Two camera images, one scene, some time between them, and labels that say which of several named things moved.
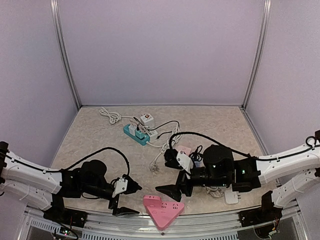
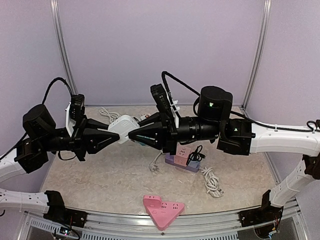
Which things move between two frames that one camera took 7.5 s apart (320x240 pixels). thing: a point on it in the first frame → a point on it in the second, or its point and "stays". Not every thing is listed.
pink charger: (152, 200) stays
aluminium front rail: (135, 226) stays
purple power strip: (215, 191) → (169, 160)
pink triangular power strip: (163, 216) stays
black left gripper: (117, 212) → (88, 139)
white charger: (232, 197) → (122, 125)
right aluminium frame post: (260, 53) stays
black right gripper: (175, 193) → (165, 133)
